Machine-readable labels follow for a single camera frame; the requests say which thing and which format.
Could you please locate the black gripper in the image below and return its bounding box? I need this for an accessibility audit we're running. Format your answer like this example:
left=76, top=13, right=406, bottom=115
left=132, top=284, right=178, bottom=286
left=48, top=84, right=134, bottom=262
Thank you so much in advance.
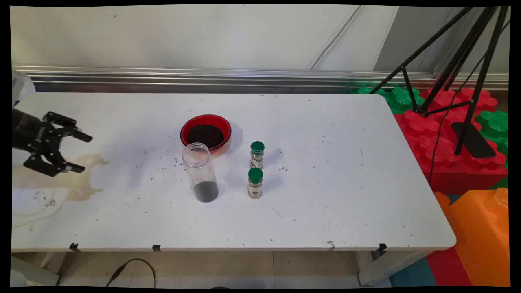
left=12, top=108, right=94, bottom=178

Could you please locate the clear plastic jar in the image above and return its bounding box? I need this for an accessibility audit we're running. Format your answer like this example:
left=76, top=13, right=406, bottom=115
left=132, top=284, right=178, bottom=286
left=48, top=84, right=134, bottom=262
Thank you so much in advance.
left=182, top=142, right=219, bottom=203

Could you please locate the white table leg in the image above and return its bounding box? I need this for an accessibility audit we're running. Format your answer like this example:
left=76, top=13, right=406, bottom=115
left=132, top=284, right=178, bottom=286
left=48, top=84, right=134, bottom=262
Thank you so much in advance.
left=11, top=252, right=68, bottom=286
left=356, top=249, right=432, bottom=286

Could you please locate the red bowl with black seeds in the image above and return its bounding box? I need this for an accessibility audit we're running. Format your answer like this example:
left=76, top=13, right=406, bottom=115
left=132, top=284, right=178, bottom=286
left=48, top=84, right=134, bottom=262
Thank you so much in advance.
left=180, top=114, right=232, bottom=154

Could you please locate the spice jar with green lid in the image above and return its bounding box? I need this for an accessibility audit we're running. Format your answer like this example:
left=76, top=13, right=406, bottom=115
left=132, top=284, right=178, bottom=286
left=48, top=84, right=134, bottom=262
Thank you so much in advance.
left=247, top=167, right=264, bottom=199
left=250, top=141, right=265, bottom=170

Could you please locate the teal floor mat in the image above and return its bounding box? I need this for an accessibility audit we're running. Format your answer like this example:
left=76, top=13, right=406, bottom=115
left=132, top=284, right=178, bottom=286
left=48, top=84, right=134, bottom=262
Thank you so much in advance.
left=389, top=256, right=438, bottom=287

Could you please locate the red floor mat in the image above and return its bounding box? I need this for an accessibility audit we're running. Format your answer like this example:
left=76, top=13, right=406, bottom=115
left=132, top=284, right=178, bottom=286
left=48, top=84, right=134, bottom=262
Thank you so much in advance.
left=425, top=246, right=473, bottom=287

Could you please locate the black flat pad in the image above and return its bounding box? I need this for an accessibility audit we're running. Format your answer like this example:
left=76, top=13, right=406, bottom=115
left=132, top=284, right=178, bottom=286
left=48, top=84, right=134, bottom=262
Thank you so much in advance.
left=451, top=121, right=497, bottom=159

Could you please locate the black tripod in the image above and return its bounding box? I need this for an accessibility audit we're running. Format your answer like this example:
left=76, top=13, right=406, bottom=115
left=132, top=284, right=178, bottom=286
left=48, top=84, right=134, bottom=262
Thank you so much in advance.
left=368, top=6, right=510, bottom=157

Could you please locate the orange plastic block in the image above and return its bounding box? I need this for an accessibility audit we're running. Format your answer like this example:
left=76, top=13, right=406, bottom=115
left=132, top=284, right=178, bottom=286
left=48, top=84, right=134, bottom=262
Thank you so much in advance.
left=433, top=187, right=510, bottom=287

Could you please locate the black floor cable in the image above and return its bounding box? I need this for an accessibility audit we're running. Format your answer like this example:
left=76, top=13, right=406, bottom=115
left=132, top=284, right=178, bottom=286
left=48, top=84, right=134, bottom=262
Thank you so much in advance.
left=106, top=258, right=158, bottom=288

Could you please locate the aluminium rail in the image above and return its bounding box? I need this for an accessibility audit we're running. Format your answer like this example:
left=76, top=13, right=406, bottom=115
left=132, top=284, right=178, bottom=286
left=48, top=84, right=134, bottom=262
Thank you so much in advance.
left=12, top=65, right=509, bottom=93

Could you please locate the thin black tripod cable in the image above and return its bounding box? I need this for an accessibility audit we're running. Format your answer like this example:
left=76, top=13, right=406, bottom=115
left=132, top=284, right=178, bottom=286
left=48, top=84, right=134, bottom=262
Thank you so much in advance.
left=428, top=18, right=510, bottom=184

